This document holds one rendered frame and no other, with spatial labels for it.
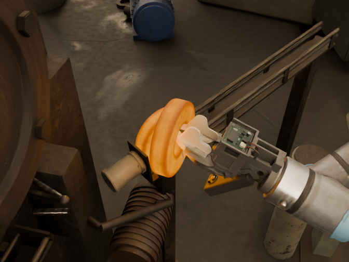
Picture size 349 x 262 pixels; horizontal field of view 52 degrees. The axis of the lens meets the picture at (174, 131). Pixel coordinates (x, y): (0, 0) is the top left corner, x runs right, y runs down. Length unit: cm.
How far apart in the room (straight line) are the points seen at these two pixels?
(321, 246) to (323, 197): 87
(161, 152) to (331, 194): 30
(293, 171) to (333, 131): 145
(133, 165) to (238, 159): 30
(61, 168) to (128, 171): 18
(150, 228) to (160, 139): 36
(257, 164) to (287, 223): 70
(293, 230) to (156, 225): 57
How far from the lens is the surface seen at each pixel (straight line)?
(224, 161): 65
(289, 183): 65
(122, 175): 83
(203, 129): 69
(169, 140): 63
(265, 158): 66
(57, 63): 87
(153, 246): 94
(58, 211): 56
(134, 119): 201
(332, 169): 79
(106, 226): 86
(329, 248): 154
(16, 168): 43
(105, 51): 262
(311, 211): 67
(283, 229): 137
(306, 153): 117
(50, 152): 76
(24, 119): 44
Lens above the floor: 132
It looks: 43 degrees down
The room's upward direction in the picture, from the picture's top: straight up
